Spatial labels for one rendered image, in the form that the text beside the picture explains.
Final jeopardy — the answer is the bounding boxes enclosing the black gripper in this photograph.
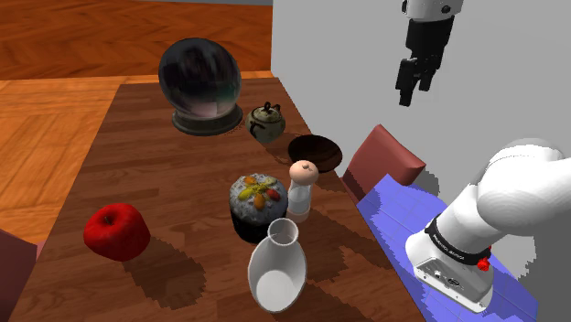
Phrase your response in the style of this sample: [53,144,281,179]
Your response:
[394,15,456,108]

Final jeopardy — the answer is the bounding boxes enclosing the dark brown bowl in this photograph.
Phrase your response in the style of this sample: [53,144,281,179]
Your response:
[287,134,344,174]

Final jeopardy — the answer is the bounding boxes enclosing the blue robot stand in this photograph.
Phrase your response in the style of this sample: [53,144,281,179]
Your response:
[356,173,539,322]

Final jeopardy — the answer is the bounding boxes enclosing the olive green lidded pot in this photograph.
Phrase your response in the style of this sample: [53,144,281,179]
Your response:
[244,101,287,145]

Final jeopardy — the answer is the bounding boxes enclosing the clear grinder with pink top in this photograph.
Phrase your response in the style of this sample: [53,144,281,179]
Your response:
[285,159,320,224]

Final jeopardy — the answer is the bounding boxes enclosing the iced cake with fruit topping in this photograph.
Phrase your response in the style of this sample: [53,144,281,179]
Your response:
[229,173,290,244]

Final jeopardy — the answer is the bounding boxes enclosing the dark glass globe on base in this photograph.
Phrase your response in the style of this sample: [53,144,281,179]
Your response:
[157,37,244,136]

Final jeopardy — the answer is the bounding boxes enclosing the white vase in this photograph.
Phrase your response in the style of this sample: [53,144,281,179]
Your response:
[247,217,308,314]

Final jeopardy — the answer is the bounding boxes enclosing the brown wooden table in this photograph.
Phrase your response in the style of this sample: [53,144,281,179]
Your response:
[8,77,427,322]

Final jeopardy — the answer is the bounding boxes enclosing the red apple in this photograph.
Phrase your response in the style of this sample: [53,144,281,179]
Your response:
[82,203,152,263]

